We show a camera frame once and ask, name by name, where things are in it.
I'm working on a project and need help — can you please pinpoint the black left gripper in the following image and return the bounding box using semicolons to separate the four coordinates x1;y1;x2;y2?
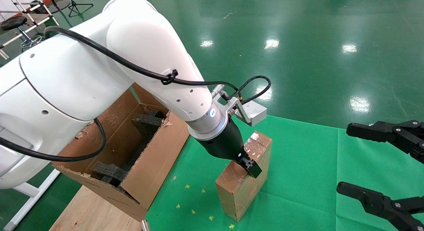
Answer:
195;120;263;179

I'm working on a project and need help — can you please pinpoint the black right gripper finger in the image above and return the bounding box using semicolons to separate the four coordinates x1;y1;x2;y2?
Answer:
346;120;424;163
336;181;424;231

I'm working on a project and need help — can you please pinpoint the small taped cardboard box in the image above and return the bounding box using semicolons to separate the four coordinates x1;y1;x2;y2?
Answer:
215;131;273;222

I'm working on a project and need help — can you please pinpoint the large open cardboard carton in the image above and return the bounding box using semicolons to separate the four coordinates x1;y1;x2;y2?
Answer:
52;84;191;222

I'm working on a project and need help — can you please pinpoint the green table cloth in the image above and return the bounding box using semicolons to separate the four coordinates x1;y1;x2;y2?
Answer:
146;115;424;231

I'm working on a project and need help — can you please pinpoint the black foam insert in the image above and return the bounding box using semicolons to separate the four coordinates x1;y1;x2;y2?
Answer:
132;109;166;137
92;162;130;188

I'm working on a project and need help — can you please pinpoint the black tripod stand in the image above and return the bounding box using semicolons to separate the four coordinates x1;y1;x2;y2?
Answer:
66;0;94;18

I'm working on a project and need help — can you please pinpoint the black round base stand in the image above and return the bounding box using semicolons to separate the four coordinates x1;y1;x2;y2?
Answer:
46;0;71;14

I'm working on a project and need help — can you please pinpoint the black round stool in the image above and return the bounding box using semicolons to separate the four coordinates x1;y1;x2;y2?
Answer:
0;16;47;53

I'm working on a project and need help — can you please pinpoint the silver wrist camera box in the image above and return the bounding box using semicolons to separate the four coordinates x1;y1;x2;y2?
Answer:
212;90;267;127

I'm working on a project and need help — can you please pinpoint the white table frame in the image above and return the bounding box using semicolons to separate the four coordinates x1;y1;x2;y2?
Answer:
3;170;62;231

